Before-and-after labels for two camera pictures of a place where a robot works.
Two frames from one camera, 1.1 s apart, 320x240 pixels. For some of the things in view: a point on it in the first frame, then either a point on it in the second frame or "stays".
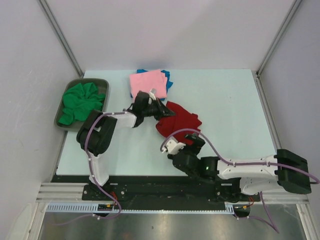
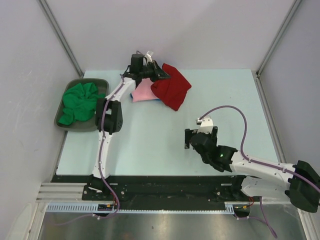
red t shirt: [181, 120] to [171, 91]
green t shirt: [79, 101] stays
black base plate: [162, 189] stays
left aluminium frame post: [61, 37] stays
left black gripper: [162, 110] to [158, 73]
